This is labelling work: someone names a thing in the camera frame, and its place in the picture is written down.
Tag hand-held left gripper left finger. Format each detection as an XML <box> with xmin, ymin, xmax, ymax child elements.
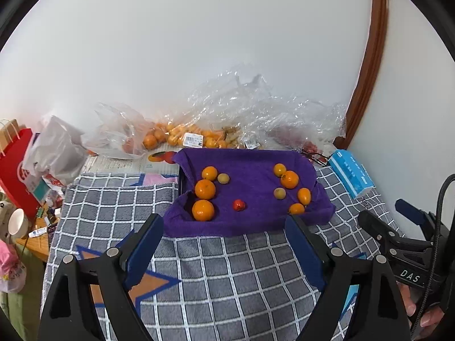
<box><xmin>39</xmin><ymin>213</ymin><xmax>165</xmax><ymax>341</ymax></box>

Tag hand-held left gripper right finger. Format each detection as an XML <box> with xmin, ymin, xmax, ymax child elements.
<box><xmin>284</xmin><ymin>215</ymin><xmax>413</xmax><ymax>341</ymax></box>

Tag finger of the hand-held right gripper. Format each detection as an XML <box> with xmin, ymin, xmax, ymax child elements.
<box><xmin>395</xmin><ymin>199</ymin><xmax>439</xmax><ymax>237</ymax></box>
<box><xmin>357</xmin><ymin>210</ymin><xmax>400</xmax><ymax>247</ymax></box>

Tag purple towel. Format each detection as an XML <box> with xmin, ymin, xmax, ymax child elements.
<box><xmin>163</xmin><ymin>148</ymin><xmax>335</xmax><ymax>238</ymax></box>

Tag large orange mandarin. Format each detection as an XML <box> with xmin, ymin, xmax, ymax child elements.
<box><xmin>194</xmin><ymin>179</ymin><xmax>217</xmax><ymax>200</ymax></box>

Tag person's right hand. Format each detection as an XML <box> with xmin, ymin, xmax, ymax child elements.
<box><xmin>398</xmin><ymin>283</ymin><xmax>446</xmax><ymax>338</ymax></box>

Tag blue tissue pack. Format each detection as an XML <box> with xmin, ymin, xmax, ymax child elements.
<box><xmin>328</xmin><ymin>150</ymin><xmax>375</xmax><ymax>199</ymax></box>

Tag grey checked cloth with stars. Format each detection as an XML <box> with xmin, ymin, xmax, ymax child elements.
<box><xmin>41</xmin><ymin>166</ymin><xmax>406</xmax><ymax>341</ymax></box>

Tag cardboard box with orange print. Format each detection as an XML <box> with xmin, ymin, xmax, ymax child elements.
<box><xmin>83</xmin><ymin>151</ymin><xmax>180</xmax><ymax>175</ymax></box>

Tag wooden side table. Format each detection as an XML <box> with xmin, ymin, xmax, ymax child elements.
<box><xmin>16</xmin><ymin>217</ymin><xmax>50</xmax><ymax>263</ymax></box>

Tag pile of bagged oranges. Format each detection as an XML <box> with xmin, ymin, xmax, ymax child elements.
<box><xmin>123</xmin><ymin>121</ymin><xmax>242</xmax><ymax>150</ymax></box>

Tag clear plastic bag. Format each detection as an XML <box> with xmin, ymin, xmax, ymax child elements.
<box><xmin>81</xmin><ymin>102</ymin><xmax>153</xmax><ymax>160</ymax></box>

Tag white cup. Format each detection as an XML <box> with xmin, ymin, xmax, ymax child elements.
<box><xmin>8</xmin><ymin>208</ymin><xmax>26</xmax><ymax>236</ymax></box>

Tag pink plastic bag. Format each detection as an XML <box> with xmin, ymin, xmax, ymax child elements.
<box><xmin>0</xmin><ymin>240</ymin><xmax>27</xmax><ymax>294</ymax></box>

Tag white plastic bag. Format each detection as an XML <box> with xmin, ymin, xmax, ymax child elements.
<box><xmin>23</xmin><ymin>115</ymin><xmax>89</xmax><ymax>199</ymax></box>

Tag clear bag of oranges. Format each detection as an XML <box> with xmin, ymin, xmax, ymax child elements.
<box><xmin>178</xmin><ymin>64</ymin><xmax>347</xmax><ymax>153</ymax></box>

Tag red paper bag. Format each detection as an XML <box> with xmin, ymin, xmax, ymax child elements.
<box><xmin>0</xmin><ymin>128</ymin><xmax>47</xmax><ymax>217</ymax></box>

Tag brown paper bag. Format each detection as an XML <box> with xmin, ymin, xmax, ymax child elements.
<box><xmin>0</xmin><ymin>118</ymin><xmax>22</xmax><ymax>157</ymax></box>

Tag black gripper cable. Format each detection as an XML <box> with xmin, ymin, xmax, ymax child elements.
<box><xmin>414</xmin><ymin>173</ymin><xmax>455</xmax><ymax>331</ymax></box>

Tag brown wooden door frame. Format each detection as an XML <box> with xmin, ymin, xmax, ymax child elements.
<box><xmin>332</xmin><ymin>0</ymin><xmax>389</xmax><ymax>150</ymax></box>

